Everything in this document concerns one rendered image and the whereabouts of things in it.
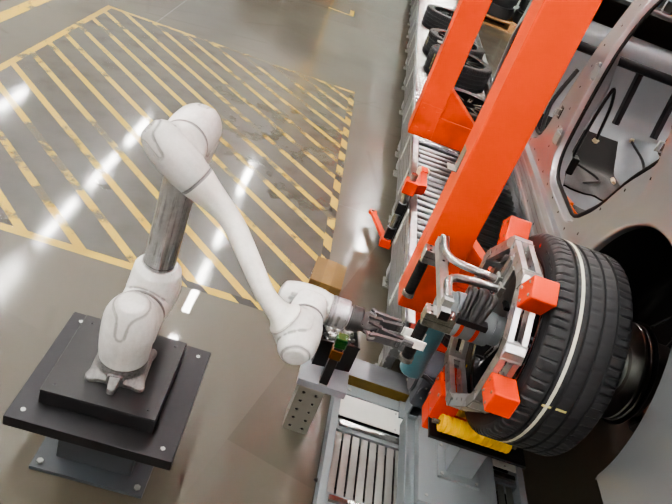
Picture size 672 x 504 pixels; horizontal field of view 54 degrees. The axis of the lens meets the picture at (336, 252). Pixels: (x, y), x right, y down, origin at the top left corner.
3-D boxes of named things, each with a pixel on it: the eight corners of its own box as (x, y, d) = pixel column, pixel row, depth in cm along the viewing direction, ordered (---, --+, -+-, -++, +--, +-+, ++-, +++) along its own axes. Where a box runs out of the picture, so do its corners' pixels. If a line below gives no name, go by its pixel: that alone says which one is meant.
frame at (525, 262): (466, 449, 197) (555, 314, 169) (446, 443, 197) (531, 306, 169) (458, 337, 244) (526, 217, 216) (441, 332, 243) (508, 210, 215)
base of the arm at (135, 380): (78, 389, 197) (80, 377, 194) (102, 339, 215) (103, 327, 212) (139, 403, 199) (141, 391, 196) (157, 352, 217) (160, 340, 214)
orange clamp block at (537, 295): (540, 316, 180) (557, 307, 172) (514, 307, 180) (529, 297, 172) (544, 293, 183) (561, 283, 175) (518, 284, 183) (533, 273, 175)
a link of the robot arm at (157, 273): (112, 319, 213) (138, 281, 231) (159, 337, 214) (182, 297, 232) (158, 110, 170) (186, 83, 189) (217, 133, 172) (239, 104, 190)
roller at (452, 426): (513, 460, 214) (521, 448, 211) (429, 432, 212) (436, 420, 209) (511, 446, 219) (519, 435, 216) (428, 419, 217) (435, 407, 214)
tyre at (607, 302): (516, 482, 216) (641, 416, 162) (449, 460, 214) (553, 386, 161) (528, 314, 254) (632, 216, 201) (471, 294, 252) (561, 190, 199)
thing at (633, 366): (593, 433, 213) (656, 399, 187) (571, 426, 213) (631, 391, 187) (593, 348, 232) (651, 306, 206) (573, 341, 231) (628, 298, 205)
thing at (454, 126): (504, 168, 428) (529, 120, 410) (430, 141, 424) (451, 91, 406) (502, 158, 442) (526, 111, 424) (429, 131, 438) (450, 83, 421)
